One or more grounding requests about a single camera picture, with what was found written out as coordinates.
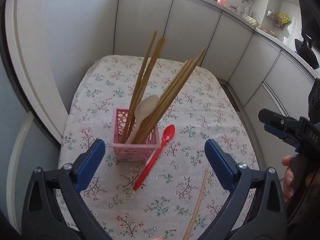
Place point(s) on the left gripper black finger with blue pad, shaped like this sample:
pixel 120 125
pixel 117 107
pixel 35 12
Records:
pixel 42 217
pixel 255 207

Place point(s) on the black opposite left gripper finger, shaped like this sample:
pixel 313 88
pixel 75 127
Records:
pixel 276 120

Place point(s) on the red plastic spoon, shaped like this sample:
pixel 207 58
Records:
pixel 168 134

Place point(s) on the white plastic spoon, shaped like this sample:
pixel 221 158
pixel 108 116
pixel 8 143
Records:
pixel 142 111

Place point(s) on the person's right hand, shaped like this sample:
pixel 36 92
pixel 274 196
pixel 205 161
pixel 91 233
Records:
pixel 288 179

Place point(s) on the black wok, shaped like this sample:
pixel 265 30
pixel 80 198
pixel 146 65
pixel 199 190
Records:
pixel 304 50

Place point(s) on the floral tablecloth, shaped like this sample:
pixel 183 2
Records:
pixel 164 204

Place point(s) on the yellow snack packet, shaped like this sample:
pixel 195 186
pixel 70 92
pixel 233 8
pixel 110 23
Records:
pixel 282 18

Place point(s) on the wooden chopstick bundle on table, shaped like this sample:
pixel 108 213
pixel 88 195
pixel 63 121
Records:
pixel 167 97

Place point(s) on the white kettle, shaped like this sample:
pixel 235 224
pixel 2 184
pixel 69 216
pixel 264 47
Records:
pixel 247 11

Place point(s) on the pink plastic utensil basket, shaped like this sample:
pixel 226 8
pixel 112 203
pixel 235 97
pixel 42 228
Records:
pixel 131 152

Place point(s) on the white door frame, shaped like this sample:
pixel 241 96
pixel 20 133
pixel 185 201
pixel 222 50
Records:
pixel 24 29

